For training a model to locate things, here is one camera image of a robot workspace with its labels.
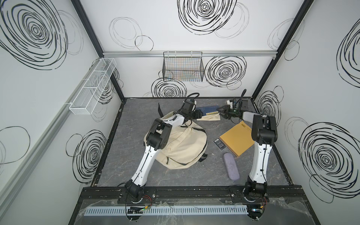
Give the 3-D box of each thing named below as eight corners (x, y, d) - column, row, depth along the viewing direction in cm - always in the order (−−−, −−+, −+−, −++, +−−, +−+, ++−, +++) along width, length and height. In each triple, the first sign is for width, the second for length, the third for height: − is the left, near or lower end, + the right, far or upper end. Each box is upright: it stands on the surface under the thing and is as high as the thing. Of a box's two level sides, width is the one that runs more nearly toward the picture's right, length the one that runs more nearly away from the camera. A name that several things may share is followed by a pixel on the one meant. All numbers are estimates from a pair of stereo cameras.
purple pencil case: (228, 181, 80) (229, 179, 78) (222, 155, 90) (224, 153, 88) (238, 181, 80) (240, 179, 78) (232, 155, 90) (234, 153, 88)
